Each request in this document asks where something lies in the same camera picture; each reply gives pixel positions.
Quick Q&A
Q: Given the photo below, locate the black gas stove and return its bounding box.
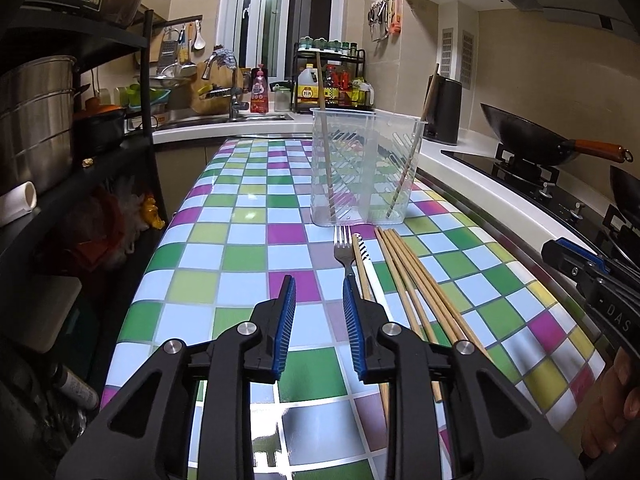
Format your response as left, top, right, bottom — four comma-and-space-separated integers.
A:
440, 142, 640, 261

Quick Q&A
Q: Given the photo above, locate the spray can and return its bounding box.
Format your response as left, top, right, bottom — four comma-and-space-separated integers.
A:
54, 364, 101, 411

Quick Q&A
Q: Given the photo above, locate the yellow toy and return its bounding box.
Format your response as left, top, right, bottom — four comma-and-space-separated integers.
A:
141, 194, 167, 231

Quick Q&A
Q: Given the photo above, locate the narrow wall vent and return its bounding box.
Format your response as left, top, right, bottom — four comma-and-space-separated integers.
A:
440, 27, 455, 81

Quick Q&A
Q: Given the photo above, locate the black electric kettle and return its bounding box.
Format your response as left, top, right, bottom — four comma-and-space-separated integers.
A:
424, 76, 463, 146

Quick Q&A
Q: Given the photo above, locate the black pot with orange lid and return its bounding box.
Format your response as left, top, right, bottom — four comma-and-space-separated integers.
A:
74, 102, 128, 153

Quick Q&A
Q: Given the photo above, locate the black wok with orange handle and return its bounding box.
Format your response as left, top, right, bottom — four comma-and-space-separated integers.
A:
480, 102, 633, 168

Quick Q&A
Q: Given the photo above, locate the person's right hand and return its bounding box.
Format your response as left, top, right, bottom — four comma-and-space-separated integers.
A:
581, 347, 640, 461

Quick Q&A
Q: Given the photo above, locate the red mesh bag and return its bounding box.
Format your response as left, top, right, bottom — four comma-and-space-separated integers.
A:
47, 187, 133, 273

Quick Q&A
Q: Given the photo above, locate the clear plastic utensil holder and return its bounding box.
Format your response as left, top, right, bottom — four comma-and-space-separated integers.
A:
309, 106, 423, 227

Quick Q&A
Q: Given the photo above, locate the dark sauce bottle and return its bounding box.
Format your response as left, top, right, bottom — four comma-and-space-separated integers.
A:
324, 65, 340, 106

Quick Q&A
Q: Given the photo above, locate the dark bowl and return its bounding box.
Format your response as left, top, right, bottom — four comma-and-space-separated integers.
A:
99, 0, 145, 30

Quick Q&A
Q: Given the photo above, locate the steel sink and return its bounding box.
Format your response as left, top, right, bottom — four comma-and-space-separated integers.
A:
152, 112, 296, 128

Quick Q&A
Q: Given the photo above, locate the white roll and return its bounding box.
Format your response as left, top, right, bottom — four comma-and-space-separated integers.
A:
0, 181, 38, 228

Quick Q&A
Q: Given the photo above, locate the row of spice jars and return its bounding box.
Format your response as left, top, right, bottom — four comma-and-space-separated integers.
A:
299, 36, 360, 56

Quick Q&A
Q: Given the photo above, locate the patterned cloth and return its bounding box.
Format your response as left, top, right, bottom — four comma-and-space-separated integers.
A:
212, 45, 238, 71

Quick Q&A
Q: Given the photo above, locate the black shelving rack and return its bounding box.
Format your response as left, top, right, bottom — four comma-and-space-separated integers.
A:
0, 0, 203, 411

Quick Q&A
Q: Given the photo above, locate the steel faucet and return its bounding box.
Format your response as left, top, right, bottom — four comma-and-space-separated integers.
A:
201, 51, 250, 122

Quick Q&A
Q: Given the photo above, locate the metal grater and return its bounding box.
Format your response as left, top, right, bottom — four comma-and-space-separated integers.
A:
156, 29, 180, 75

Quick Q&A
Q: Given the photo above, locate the window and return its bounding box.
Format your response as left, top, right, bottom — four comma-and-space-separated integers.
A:
217, 0, 348, 83

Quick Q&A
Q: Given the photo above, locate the checkered table cover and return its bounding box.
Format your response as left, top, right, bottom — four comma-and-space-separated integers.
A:
100, 135, 608, 480

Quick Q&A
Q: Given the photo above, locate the green basin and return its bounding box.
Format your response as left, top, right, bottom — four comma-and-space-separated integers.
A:
127, 85, 172, 111

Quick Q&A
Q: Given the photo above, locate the steel strainer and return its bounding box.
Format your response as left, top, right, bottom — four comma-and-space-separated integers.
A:
149, 62, 196, 88

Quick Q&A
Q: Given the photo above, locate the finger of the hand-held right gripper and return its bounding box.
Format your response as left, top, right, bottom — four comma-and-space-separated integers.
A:
541, 240, 601, 291
552, 237, 608, 273

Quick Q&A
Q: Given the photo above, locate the black spice rack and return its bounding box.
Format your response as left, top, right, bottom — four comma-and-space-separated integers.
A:
294, 42, 377, 112

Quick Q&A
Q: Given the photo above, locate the yellow green bottle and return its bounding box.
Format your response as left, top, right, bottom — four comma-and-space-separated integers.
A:
352, 80, 375, 108

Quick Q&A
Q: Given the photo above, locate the wooden cutting board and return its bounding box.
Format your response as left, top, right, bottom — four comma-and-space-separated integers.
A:
191, 60, 241, 115

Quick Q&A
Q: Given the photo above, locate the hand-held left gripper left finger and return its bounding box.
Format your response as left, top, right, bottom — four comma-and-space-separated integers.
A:
55, 275, 298, 480

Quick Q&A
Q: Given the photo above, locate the metal fork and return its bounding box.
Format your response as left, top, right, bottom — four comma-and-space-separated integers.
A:
333, 225, 357, 283

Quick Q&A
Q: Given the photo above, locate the pink dish soap bottle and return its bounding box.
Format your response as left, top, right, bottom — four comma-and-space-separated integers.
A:
249, 64, 269, 114

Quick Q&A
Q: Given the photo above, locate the wide wall vent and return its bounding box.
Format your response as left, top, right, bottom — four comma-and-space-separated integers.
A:
460, 30, 475, 86

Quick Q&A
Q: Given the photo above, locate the oil bottle with yellow label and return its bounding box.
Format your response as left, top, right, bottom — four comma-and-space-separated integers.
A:
297, 64, 322, 109

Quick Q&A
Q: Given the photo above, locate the large steel pot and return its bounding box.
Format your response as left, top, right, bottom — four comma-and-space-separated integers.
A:
0, 55, 78, 196

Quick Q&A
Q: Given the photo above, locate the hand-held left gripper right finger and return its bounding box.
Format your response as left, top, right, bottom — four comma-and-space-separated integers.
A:
341, 276, 586, 480

